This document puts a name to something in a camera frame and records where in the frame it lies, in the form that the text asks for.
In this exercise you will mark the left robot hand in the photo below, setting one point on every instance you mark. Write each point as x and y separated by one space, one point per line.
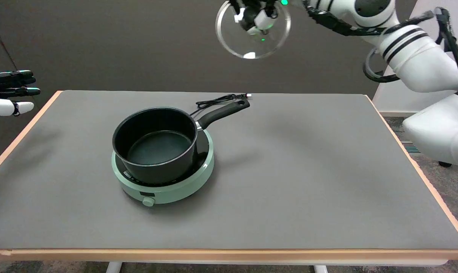
9 91

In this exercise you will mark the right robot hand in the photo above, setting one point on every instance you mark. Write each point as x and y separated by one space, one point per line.
256 15

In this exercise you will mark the glass pot lid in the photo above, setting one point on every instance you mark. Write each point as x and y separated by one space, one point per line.
278 38

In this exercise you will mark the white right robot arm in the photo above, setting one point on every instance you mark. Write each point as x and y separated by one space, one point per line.
414 60

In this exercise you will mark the grey table mat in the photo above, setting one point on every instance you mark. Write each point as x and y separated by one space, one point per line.
221 178

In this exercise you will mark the mint green induction cooker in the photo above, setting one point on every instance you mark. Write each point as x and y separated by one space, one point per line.
176 189

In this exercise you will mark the white table leg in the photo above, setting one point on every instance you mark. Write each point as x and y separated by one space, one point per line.
113 267
320 269

